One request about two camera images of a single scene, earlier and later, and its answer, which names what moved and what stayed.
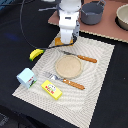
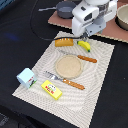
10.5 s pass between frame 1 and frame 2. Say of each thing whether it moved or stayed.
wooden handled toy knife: stayed
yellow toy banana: moved
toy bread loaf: stayed
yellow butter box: stayed
